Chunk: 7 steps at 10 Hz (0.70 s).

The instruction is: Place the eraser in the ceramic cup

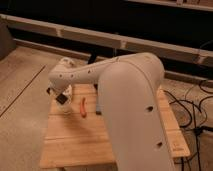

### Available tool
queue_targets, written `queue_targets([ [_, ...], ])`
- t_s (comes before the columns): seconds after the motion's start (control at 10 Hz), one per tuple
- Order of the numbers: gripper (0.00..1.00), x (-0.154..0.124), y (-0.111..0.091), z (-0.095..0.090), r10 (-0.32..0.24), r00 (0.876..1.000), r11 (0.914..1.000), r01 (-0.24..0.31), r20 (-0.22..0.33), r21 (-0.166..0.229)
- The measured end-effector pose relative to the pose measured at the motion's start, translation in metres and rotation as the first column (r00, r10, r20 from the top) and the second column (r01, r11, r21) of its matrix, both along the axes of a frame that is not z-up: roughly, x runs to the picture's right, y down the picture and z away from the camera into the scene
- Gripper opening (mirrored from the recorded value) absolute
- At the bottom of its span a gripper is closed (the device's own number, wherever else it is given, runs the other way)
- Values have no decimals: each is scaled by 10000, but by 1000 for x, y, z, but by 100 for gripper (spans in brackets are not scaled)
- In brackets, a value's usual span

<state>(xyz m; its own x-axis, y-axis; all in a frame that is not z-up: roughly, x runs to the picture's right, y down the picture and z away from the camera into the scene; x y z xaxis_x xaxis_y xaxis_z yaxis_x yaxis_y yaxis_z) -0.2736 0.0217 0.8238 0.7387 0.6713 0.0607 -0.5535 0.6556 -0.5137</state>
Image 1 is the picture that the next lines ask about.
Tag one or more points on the orange carrot-shaped object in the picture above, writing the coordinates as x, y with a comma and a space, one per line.
82, 108

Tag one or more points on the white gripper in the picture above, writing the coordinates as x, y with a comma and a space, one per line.
62, 97

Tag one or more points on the long metal rail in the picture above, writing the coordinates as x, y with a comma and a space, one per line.
169, 51

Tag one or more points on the black stand leg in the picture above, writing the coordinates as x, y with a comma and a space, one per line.
92, 58

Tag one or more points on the wooden table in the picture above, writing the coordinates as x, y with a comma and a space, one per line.
74, 143

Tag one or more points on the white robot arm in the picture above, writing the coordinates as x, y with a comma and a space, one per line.
127, 95

